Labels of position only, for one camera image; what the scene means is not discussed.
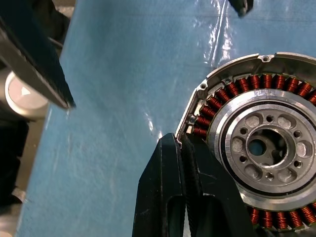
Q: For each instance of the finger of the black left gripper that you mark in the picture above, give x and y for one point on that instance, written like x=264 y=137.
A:
x=243 y=6
x=32 y=49

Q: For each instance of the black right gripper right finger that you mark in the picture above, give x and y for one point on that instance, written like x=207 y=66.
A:
x=212 y=197

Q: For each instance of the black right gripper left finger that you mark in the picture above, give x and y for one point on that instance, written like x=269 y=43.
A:
x=158 y=177

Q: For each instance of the motor housing with copper coils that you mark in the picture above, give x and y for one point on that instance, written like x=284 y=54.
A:
x=271 y=116

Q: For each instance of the grey rounded knee cover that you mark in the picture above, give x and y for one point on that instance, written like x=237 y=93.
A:
x=22 y=100

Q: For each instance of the blue plastic table sheet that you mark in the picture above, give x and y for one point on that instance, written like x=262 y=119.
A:
x=123 y=74

